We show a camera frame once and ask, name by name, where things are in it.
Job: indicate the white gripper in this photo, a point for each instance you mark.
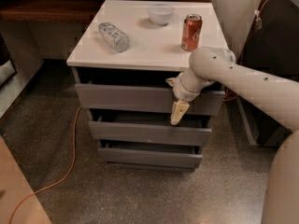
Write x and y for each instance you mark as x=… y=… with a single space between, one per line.
x=181 y=90

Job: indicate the grey top drawer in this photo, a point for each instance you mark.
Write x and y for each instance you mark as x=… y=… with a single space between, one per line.
x=144 y=99

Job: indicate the grey drawer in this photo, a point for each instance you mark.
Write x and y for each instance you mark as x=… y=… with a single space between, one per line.
x=149 y=129
x=186 y=157
x=144 y=99

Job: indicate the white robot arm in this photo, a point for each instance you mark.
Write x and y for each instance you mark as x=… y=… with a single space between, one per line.
x=277 y=97

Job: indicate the grey middle drawer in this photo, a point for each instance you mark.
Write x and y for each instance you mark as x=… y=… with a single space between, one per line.
x=149 y=129

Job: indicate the grey bottom drawer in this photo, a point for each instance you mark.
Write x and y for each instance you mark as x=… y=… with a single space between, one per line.
x=186 y=157

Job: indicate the white-topped grey drawer cabinet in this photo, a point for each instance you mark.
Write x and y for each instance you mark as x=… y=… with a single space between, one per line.
x=153 y=56

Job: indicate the orange soda can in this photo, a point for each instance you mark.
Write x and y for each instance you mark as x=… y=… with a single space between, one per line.
x=191 y=32

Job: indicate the clear plastic water bottle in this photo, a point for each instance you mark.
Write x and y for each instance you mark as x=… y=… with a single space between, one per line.
x=115 y=37

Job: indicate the white bowl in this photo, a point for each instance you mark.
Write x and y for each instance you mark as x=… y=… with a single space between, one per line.
x=160 y=14

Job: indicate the dark wooden shelf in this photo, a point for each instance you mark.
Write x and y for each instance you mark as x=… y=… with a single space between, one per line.
x=71 y=11

